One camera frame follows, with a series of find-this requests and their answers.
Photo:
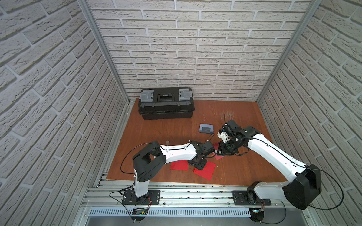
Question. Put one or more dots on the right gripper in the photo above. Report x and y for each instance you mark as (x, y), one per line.
(222, 151)

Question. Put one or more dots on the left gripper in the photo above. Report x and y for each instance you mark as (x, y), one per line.
(198, 162)

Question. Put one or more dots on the dark red envelope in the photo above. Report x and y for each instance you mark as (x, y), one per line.
(217, 157)

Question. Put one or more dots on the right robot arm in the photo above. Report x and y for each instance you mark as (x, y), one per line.
(303, 182)

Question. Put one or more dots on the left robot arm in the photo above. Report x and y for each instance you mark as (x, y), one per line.
(150, 160)

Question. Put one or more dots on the grey hole punch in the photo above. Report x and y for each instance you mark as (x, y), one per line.
(206, 128)

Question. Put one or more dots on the black plastic toolbox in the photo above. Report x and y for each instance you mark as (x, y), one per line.
(166, 103)

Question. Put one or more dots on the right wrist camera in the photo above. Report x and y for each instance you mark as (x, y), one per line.
(223, 136)

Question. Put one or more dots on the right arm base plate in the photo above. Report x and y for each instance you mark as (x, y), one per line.
(244, 197)

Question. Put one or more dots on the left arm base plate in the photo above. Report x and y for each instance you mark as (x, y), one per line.
(129, 198)

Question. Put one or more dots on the aluminium rail frame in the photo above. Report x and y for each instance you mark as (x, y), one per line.
(106, 194)

